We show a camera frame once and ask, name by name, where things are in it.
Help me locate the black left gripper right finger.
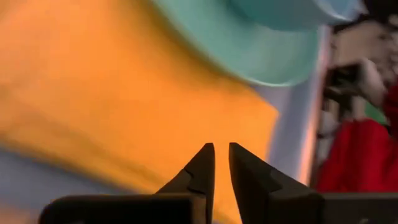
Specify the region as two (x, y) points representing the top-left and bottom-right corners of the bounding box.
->
(229, 142), (398, 224)

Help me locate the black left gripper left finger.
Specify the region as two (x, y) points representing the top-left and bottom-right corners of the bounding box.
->
(39, 142), (216, 224)

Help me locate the orange napkin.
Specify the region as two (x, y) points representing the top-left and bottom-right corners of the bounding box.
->
(0, 0), (280, 224)

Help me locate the teal green plate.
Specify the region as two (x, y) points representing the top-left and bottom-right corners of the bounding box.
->
(152, 0), (321, 88)

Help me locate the blue ribbed bowl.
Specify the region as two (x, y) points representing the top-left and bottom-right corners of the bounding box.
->
(229, 0), (330, 32)

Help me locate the person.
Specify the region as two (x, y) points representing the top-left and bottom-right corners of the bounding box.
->
(317, 55), (398, 192)

